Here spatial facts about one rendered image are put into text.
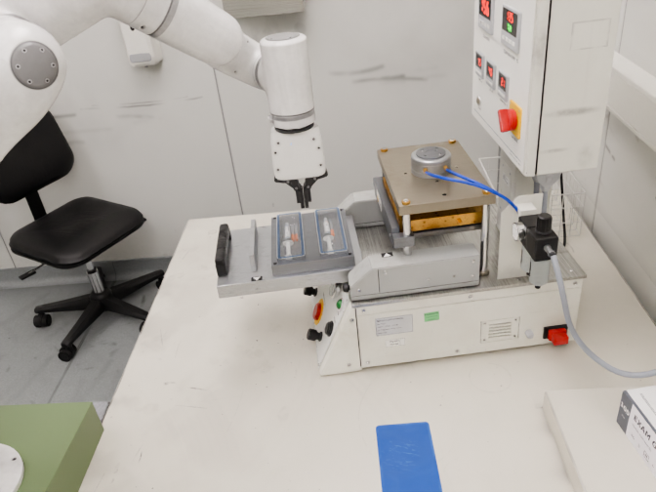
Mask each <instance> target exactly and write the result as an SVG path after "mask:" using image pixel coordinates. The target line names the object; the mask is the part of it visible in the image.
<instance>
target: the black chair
mask: <svg viewBox="0 0 656 492"><path fill-rule="evenodd" d="M73 163H74V155H73V152H72V150H71V148H70V146H69V144H68V142H67V140H66V139H65V137H64V135H63V133H62V130H61V129H60V127H59V125H58V123H57V121H56V120H55V118H54V116H53V114H52V113H51V112H50V111H49V110H48V112H47V113H46V114H45V116H44V117H43V118H42V119H41V120H40V121H39V122H38V123H37V124H36V125H35V126H34V127H33V128H32V129H31V130H30V131H29V132H28V133H27V134H26V135H25V136H24V137H23V138H22V139H21V140H20V141H19V142H18V143H17V144H16V145H15V146H14V147H13V148H12V149H11V150H10V151H9V152H8V153H7V155H6V156H5V157H4V158H3V160H2V161H1V162H0V203H2V204H11V203H15V202H18V201H20V200H21V199H23V198H25V199H26V201H27V204H28V206H29V209H30V211H31V214H32V216H33V219H34V222H32V223H30V224H28V225H25V226H24V227H22V228H20V229H18V230H17V231H15V232H14V233H13V235H12V236H11V238H10V242H9V246H10V247H11V250H12V252H13V253H14V254H16V255H18V256H21V257H24V258H27V259H30V260H32V261H35V262H38V263H41V264H42V265H40V266H38V267H37V268H35V269H32V270H30V271H28V272H26V273H25V274H23V275H21V276H19V279H20V280H24V279H26V278H27V277H29V276H31V275H33V274H35V273H36V271H35V270H37V269H38V268H40V267H42V266H43V265H47V266H50V267H55V268H60V269H71V268H76V267H81V266H83V265H85V264H86V266H87V271H86V273H87V276H88V278H89V281H90V284H91V286H92V289H93V291H92V292H91V293H90V294H86V295H82V296H78V297H74V298H70V299H66V300H62V301H58V302H53V303H49V304H45V305H41V306H37V307H35V309H34V312H35V313H38V315H35V316H34V317H33V324H34V326H35V327H41V326H50V325H51V323H52V317H51V315H50V314H46V313H45V312H59V311H76V310H84V312H83V313H82V314H81V316H80V317H79V319H78V320H77V322H76V323H75V324H74V326H73V327H72V328H71V330H70V331H69V332H68V334H67V335H66V337H65V338H64V339H63V340H62V342H61V348H60V352H59V354H58V357H59V359H60V360H61V361H64V362H68V361H70V359H71V358H72V356H73V354H74V353H75V352H76V351H77V347H76V346H75V345H74V344H73V343H74V342H75V341H76V339H77V338H78V337H79V336H80V335H81V334H82V333H83V332H84V331H85V330H86V329H87V328H88V327H89V326H90V325H91V324H92V323H93V322H94V321H95V320H96V319H97V318H99V317H100V316H101V315H102V314H103V313H104V312H105V311H111V312H116V313H120V314H123V315H127V316H131V317H134V318H137V319H140V320H144V321H143V322H142V323H141V325H140V332H141V331H142V329H143V326H144V323H145V320H146V318H147V316H148V311H146V310H143V309H141V308H139V307H135V306H133V305H131V304H129V303H127V302H125V301H122V300H123V299H124V298H126V297H128V296H129V295H131V294H133V293H134V292H136V291H138V290H139V289H141V288H143V287H144V286H145V285H147V284H149V283H150V282H152V281H154V280H156V279H157V278H158V281H156V286H157V288H158V289H159V287H160V285H161V283H162V280H163V278H164V276H163V275H164V274H165V273H164V271H163V270H162V269H159V270H156V271H154V272H151V273H148V274H146V275H143V276H140V277H138V278H135V279H132V280H129V281H126V282H124V283H121V284H118V285H115V286H112V287H109V288H108V287H106V283H105V280H104V279H105V276H104V274H103V270H102V268H101V267H100V266H94V265H93V262H92V259H94V258H95V257H97V256H98V255H100V254H101V253H103V252H104V251H106V250H107V249H109V248H110V247H112V246H113V245H115V244H117V243H118V242H120V241H121V240H123V239H124V238H126V237H127V236H129V235H130V234H132V233H133V232H135V231H136V230H138V229H139V228H140V227H141V226H142V225H143V224H144V222H145V221H146V218H144V217H143V214H142V213H141V212H140V211H139V210H138V209H136V208H134V207H130V206H126V205H122V204H118V203H114V202H110V201H106V200H102V199H98V198H95V197H90V196H85V197H79V198H76V199H73V200H71V201H69V202H67V203H65V204H64V205H62V206H60V207H59V208H57V209H55V210H54V211H52V212H50V213H48V214H47V213H46V211H45V208H44V206H43V203H42V201H41V198H40V196H39V193H38V191H37V190H39V189H41V188H43V187H45V186H47V185H49V184H51V183H53V182H55V181H57V180H59V179H61V178H62V177H64V176H65V175H67V174H68V173H69V172H70V170H71V168H72V166H73Z"/></svg>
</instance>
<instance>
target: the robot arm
mask: <svg viewBox="0 0 656 492"><path fill-rule="evenodd" d="M105 18H113V19H116V20H118V21H121V22H123V23H125V24H127V25H129V26H131V27H133V28H134V29H136V30H138V31H140V32H142V33H144V34H146V35H148V36H150V37H152V38H154V39H156V40H158V41H160V42H162V43H164V44H166V45H168V46H170V47H172V48H174V49H177V50H179V51H181V52H183V53H185V54H187V55H189V56H191V57H193V58H196V59H198V60H200V61H202V62H205V63H207V64H208V65H210V66H211V67H213V68H214V69H216V70H217V71H219V72H222V73H224V74H226V75H228V76H230V77H232V78H235V79H237V80H239V81H241V82H244V83H246V84H248V85H250V86H253V87H255V88H258V89H260V90H263V91H265V92H266V95H267V100H268V106H269V112H270V114H271V115H269V116H268V122H272V124H274V126H273V127H272V128H271V133H270V146H271V156H272V165H273V172H274V181H275V182H276V183H282V184H287V185H289V186H290V187H292V188H293V189H294V190H295V191H296V197H297V203H301V208H302V209H304V208H305V205H306V208H308V203H309V202H311V194H310V189H311V187H312V186H313V184H314V183H315V182H316V181H317V180H318V179H322V178H325V177H327V176H328V172H327V169H326V164H325V155H324V149H323V143H322V138H321V134H320V130H319V127H318V125H317V123H316V122H315V109H314V101H313V92H312V84H311V75H310V66H309V57H308V41H307V37H306V36H305V35H303V34H302V33H298V32H282V33H276V34H272V35H269V36H267V37H265V38H263V39H262V40H261V41H260V43H258V42H256V41H255V40H253V39H252V38H250V37H248V36H247V35H245V34H244V33H243V32H242V30H241V27H240V25H239V23H238V22H237V20H236V19H235V18H234V17H232V16H231V15H230V14H228V13H227V12H225V11H224V10H222V9H221V8H219V7H217V6H216V5H214V4H212V3H211V2H209V1H207V0H0V162H1V161H2V160H3V158H4V157H5V156H6V155H7V153H8V152H9V151H10V150H11V149H12V148H13V147H14V146H15V145H16V144H17V143H18V142H19V141H20V140H21V139H22V138H23V137H24V136H25V135H26V134H27V133H28V132H29V131H30V130H31V129H32V128H33V127H34V126H35V125H36V124H37V123H38V122H39V121H40V120H41V119H42V118H43V117H44V116H45V114H46V113H47V112H48V110H49V109H50V108H51V106H52V105H53V103H54V102H55V100H56V99H57V97H58V95H59V93H60V91H61V89H62V86H63V83H64V80H65V76H66V71H67V65H66V59H65V55H64V53H63V51H62V48H61V45H63V44H64V43H66V42H67V41H69V40H70V39H72V38H74V37H75V36H77V35H78V34H80V33H82V32H83V31H85V30H86V29H88V28H89V27H91V26H93V25H94V24H96V23H97V22H99V21H101V20H103V19H105ZM298 179H305V182H304V185H301V184H300V183H299V180H298ZM303 189H304V193H303ZM304 198H305V200H304ZM23 473H24V466H23V461H22V459H21V456H20V454H19V453H18V452H17V451H16V450H15V449H14V448H12V447H10V446H8V445H4V444H0V492H17V491H18V490H19V488H20V486H21V482H22V479H23Z"/></svg>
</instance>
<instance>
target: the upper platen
mask: <svg viewBox="0 0 656 492"><path fill-rule="evenodd" d="M383 183H384V186H385V189H386V192H387V194H388V197H389V201H390V204H391V207H392V210H393V211H394V214H395V217H396V220H397V222H398V225H399V232H403V228H402V216H399V214H398V212H397V209H396V206H395V204H394V201H393V199H392V196H391V193H390V189H389V186H388V184H387V181H386V178H385V177H383ZM481 206H482V205H481ZM481 206H473V207H466V208H458V209H450V210H443V211H435V212H427V213H420V214H412V215H411V231H413V234H414V236H415V237H423V236H431V235H439V234H446V233H453V232H461V231H469V230H477V229H481Z"/></svg>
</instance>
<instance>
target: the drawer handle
mask: <svg viewBox="0 0 656 492"><path fill-rule="evenodd" d="M229 240H231V235H230V230H229V227H228V224H221V225H220V229H219V236H218V242H217V249H216V256H215V264H216V270H217V275H218V276H222V275H227V268H226V255H227V247H228V241H229Z"/></svg>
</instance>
